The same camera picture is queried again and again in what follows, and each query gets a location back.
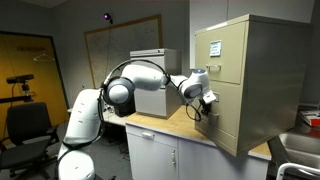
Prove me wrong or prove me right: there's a beige top drawer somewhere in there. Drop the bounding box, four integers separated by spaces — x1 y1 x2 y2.
195 23 246 84

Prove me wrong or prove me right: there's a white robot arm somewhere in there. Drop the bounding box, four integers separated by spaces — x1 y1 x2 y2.
55 64 216 180

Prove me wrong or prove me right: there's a wood-framed whiteboard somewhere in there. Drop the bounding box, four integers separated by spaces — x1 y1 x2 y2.
84 15 163 88

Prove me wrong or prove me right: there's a white wire clothes hanger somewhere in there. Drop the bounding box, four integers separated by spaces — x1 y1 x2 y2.
33 51 55 62

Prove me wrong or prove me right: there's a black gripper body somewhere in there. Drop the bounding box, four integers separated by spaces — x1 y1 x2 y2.
199 99 212 116

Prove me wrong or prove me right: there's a black camera on stand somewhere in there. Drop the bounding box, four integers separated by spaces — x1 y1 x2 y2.
0 73 36 104

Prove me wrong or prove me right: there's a black office chair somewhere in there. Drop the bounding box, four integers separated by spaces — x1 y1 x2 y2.
0 102 59 180

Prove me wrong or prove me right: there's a beige drawer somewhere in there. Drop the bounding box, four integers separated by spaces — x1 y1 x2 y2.
195 23 246 84
196 81 241 149

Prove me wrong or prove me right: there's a beige bottom drawer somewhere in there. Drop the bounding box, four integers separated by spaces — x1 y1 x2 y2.
196 81 241 149

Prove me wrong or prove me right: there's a stainless steel sink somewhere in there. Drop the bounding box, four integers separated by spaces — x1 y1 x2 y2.
267 133 320 180

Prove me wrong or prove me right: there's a purple-lit camera on pole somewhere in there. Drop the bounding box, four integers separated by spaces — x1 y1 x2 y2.
103 13 113 24

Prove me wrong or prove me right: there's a red and white box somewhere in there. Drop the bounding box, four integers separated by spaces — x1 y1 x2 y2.
300 110 320 127

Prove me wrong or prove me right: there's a beige two-drawer file cabinet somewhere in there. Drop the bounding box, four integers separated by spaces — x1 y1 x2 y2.
195 14 312 156

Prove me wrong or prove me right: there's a white base cabinet counter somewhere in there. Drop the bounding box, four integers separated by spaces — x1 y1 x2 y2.
125 107 271 180

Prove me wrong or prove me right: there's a grey small file cabinet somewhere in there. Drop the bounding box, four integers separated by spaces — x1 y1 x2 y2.
130 49 182 119

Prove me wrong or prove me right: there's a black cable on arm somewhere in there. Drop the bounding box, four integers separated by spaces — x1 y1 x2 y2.
53 59 203 180

